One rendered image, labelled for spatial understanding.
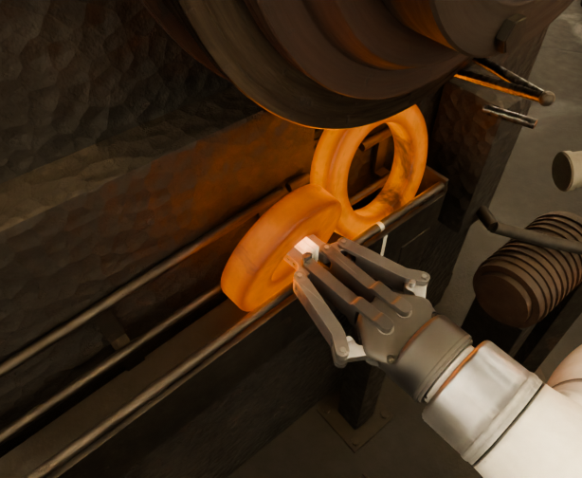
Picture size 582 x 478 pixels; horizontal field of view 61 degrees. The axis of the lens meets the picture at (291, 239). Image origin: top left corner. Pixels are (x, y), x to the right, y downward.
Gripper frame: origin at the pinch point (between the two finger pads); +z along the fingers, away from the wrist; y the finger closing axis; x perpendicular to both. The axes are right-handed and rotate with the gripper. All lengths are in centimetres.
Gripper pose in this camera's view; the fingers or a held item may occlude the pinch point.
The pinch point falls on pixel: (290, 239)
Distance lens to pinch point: 52.4
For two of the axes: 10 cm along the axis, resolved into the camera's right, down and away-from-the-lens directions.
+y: 7.4, -5.2, 4.3
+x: 0.1, -6.3, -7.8
